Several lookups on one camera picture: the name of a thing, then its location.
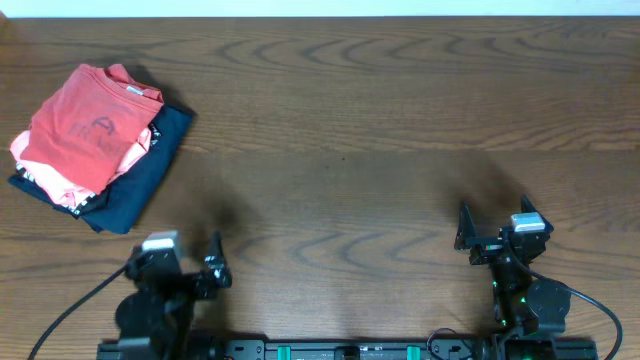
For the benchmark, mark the black white patterned garment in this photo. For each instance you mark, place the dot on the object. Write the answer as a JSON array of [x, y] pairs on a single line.
[[85, 202]]

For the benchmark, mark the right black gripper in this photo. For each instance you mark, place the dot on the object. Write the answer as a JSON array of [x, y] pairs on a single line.
[[467, 239]]

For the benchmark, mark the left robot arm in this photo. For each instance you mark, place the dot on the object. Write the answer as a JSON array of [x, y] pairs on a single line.
[[155, 322]]

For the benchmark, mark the folded pink shirt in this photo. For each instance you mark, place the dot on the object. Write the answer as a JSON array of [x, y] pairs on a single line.
[[65, 185]]

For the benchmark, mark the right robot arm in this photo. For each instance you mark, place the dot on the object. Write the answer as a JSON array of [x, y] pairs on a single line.
[[531, 310]]

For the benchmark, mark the red-orange soccer t-shirt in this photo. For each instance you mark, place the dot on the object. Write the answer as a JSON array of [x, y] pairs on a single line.
[[85, 129]]

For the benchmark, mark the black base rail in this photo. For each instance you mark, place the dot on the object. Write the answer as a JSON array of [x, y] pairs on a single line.
[[440, 345]]

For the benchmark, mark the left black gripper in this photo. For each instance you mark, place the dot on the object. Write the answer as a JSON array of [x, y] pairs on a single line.
[[206, 286]]

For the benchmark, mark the folded navy garment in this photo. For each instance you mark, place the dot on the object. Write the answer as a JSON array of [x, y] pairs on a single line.
[[118, 208]]

